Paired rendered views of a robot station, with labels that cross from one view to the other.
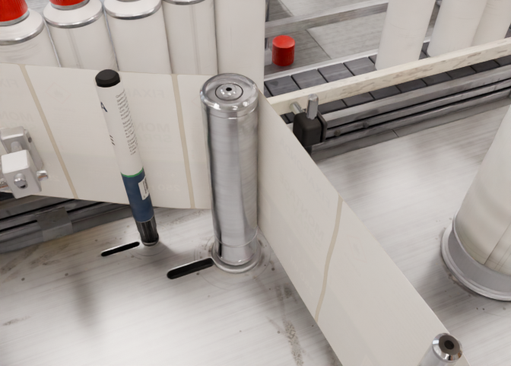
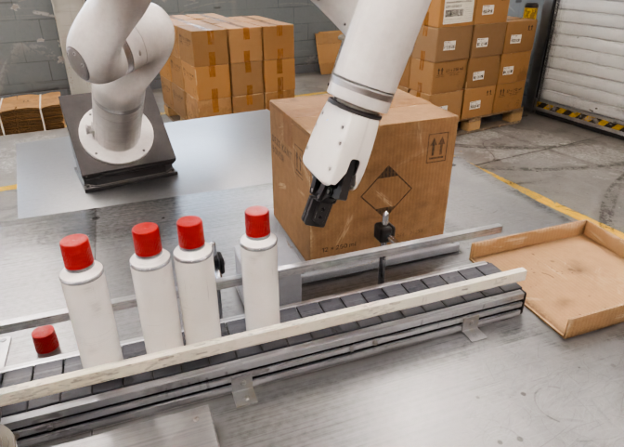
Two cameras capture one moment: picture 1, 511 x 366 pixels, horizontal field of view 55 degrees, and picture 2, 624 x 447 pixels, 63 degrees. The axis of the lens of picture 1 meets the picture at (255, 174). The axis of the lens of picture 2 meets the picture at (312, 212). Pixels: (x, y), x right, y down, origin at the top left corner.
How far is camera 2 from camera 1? 0.50 m
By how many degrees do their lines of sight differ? 21
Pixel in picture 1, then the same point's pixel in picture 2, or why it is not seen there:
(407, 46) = (89, 352)
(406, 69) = (84, 374)
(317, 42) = not seen: hidden behind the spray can
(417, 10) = (83, 322)
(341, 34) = (123, 319)
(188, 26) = not seen: outside the picture
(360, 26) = not seen: hidden behind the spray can
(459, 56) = (148, 360)
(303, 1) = (115, 282)
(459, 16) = (146, 323)
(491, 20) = (189, 323)
